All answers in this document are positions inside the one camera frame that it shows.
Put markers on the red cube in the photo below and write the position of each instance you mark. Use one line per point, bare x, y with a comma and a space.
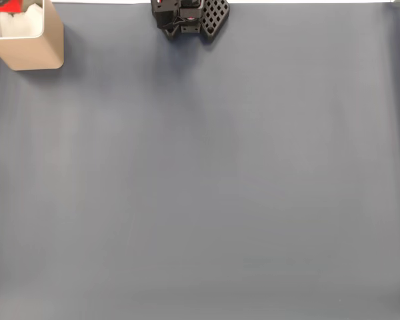
11, 6

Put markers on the beige open box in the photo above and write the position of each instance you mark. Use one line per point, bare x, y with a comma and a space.
36, 53

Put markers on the white foam padding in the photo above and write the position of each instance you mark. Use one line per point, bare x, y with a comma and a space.
26, 25

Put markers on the grey table mat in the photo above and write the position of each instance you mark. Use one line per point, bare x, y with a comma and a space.
220, 183

